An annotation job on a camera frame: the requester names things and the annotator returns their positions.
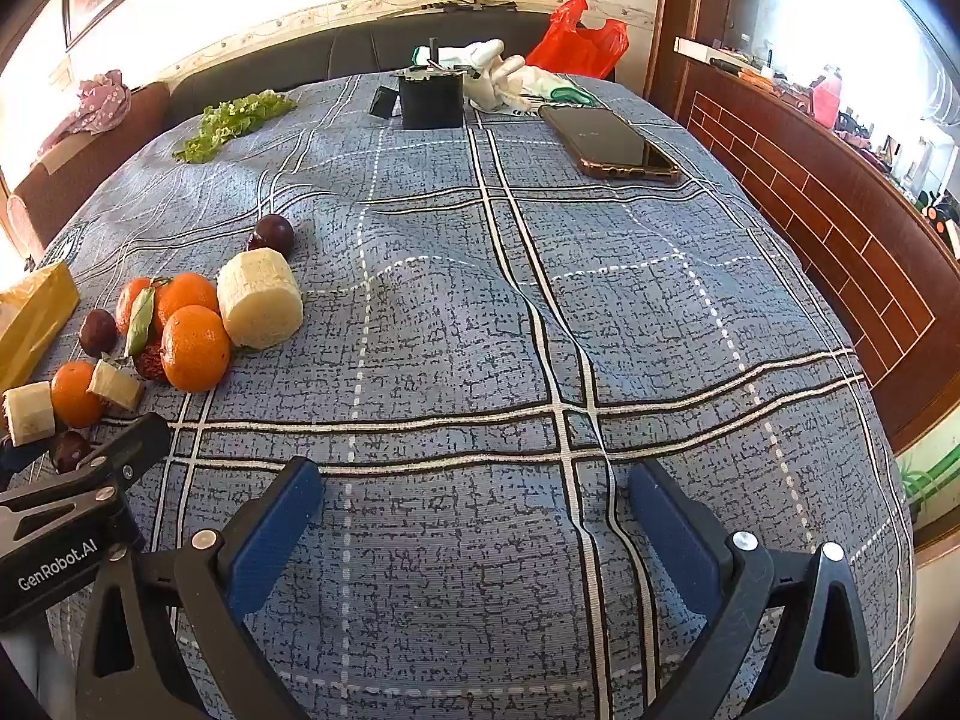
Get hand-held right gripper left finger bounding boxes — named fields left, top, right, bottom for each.
left=75, top=456, right=325, bottom=720

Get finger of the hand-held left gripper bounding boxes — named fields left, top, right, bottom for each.
left=0, top=412, right=172, bottom=537

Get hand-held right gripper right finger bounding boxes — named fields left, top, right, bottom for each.
left=628, top=459, right=877, bottom=720

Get dark purple plum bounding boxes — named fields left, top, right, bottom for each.
left=79, top=309, right=119, bottom=357
left=51, top=431, right=95, bottom=475
left=246, top=214, right=295, bottom=254

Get small peeled banana piece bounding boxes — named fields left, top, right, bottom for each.
left=88, top=360, right=143, bottom=412
left=2, top=382, right=57, bottom=447

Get dark red bumpy fruit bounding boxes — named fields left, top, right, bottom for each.
left=133, top=341, right=170, bottom=383

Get orange with green leaf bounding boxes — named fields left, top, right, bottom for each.
left=116, top=277, right=162, bottom=340

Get white work mat yellow border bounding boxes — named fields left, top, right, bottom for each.
left=0, top=262, right=81, bottom=391

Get green patterned board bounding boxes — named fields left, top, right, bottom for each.
left=896, top=442, right=960, bottom=526

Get brown armchair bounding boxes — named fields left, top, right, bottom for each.
left=0, top=81, right=172, bottom=263

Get pink cloth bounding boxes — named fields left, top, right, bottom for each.
left=37, top=69, right=132, bottom=155

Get green lettuce leaf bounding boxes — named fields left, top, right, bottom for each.
left=172, top=90, right=299, bottom=164

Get brown wooden counter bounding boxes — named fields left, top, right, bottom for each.
left=675, top=37, right=960, bottom=451

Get black smartphone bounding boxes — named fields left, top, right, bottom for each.
left=538, top=103, right=683, bottom=182

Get black square box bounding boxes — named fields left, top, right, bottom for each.
left=397, top=36, right=466, bottom=130

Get red container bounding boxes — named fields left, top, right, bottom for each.
left=810, top=66, right=842, bottom=125

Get white work glove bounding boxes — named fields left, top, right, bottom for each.
left=412, top=39, right=505, bottom=70
left=465, top=56, right=601, bottom=115

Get red plastic bag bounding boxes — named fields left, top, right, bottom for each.
left=525, top=0, right=629, bottom=80

